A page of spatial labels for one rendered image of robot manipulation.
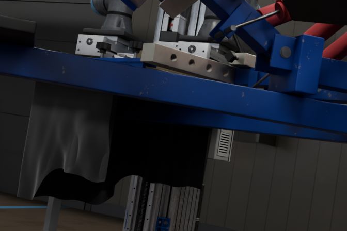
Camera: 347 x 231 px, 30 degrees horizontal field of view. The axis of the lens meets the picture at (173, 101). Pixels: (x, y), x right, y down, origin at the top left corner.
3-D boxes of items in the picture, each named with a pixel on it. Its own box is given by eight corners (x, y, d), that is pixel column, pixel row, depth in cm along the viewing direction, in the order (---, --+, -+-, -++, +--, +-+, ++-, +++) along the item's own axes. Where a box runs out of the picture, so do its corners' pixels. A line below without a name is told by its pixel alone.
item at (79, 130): (15, 197, 227) (36, 78, 230) (25, 197, 229) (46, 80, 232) (91, 221, 193) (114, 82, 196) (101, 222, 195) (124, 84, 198)
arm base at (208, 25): (205, 44, 286) (208, 22, 287) (236, 46, 279) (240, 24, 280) (190, 36, 273) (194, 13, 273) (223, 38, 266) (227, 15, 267)
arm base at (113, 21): (111, 37, 309) (114, 17, 310) (138, 39, 302) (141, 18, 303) (93, 30, 295) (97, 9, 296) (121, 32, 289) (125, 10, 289)
